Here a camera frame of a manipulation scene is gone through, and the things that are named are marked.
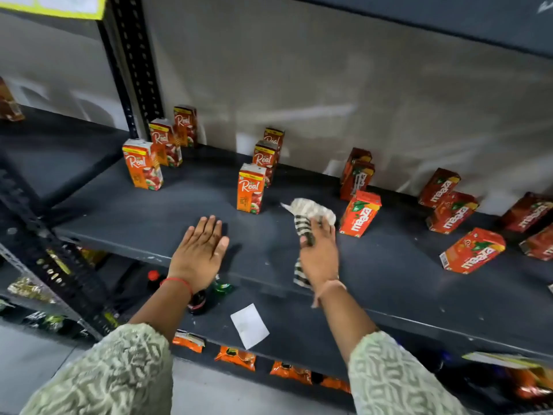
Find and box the person's left hand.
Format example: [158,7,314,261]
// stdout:
[168,215,230,295]

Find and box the person's right hand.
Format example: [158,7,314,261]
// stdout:
[299,217,340,290]

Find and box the striped white black cloth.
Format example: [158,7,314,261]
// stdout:
[281,198,337,290]

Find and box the person's right forearm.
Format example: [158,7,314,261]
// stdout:
[314,286,381,363]

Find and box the person's left forearm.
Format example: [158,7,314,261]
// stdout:
[128,277,194,342]

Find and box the dark grey shelf board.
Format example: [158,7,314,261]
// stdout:
[276,0,553,59]
[0,105,130,212]
[99,255,553,415]
[51,142,553,361]

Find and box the green drink bottle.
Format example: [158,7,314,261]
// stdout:
[212,274,235,297]

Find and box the red thread wristband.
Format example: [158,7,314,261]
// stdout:
[160,277,194,296]

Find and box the pale orange thread wristband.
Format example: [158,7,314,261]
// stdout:
[311,279,347,309]

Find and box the dark soda bottle red cap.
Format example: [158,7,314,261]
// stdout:
[146,269,208,316]

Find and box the group of orange juice cartons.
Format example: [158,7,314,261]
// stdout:
[122,105,286,215]

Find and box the white paper slip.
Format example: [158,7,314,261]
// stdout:
[230,303,270,350]

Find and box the gold foil snack packet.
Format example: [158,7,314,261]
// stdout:
[78,247,109,267]
[6,276,57,304]

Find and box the orange snack packet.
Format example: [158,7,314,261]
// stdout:
[270,361,313,385]
[505,367,553,401]
[172,331,206,354]
[321,376,351,394]
[215,346,257,371]

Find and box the black perforated rack upright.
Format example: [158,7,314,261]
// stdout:
[0,149,119,342]
[97,0,165,141]

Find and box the group of red mango cartons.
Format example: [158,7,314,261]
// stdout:
[339,147,553,275]

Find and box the pale green patterned sleeve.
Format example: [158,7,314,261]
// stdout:
[348,330,469,415]
[19,323,174,415]

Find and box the green foil snack packet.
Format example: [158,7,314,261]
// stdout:
[22,311,76,335]

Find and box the brown packet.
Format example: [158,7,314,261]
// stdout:
[0,77,26,122]

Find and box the white yellow shelf tag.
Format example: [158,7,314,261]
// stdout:
[461,351,546,370]

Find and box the yellow-edged shelf label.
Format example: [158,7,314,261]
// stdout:
[0,0,107,20]

